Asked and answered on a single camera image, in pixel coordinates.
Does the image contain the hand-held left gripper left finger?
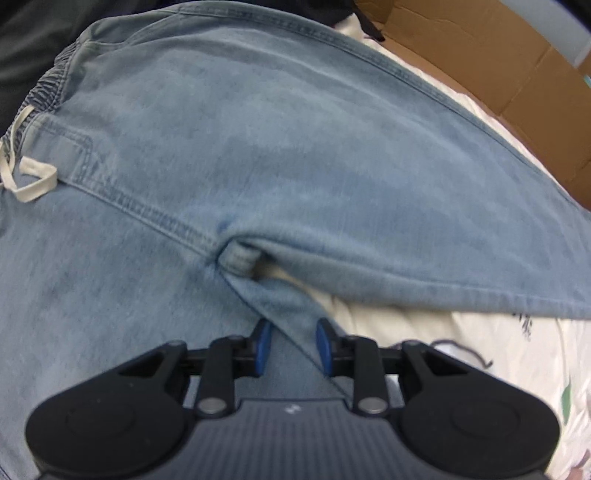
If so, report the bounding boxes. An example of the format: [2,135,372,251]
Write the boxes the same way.
[112,318,273,416]

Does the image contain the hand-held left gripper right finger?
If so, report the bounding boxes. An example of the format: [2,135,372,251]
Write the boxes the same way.
[315,317,479,416]

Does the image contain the light blue denim pants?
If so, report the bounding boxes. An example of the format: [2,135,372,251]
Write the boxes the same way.
[0,0,591,480]

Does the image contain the printed cream bed sheet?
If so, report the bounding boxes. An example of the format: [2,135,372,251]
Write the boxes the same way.
[318,14,591,480]

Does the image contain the black cloth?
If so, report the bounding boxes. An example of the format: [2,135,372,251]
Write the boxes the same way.
[350,7,387,43]

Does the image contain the brown cardboard sheet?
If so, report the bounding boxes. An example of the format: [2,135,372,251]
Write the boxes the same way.
[355,0,591,205]

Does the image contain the dark grey garment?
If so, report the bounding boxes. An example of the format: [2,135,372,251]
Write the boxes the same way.
[0,0,185,136]

